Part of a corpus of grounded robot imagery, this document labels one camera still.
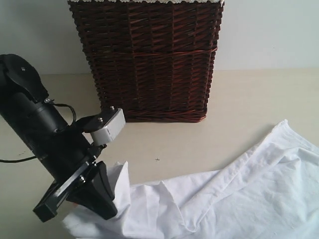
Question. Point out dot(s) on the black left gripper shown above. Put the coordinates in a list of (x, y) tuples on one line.
[(78, 177)]

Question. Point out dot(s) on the white t-shirt with red lettering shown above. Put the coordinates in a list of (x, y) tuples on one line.
[(271, 191)]

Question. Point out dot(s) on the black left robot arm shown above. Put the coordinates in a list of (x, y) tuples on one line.
[(25, 104)]

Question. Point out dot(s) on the dark brown wicker basket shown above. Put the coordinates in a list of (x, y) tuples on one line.
[(153, 60)]

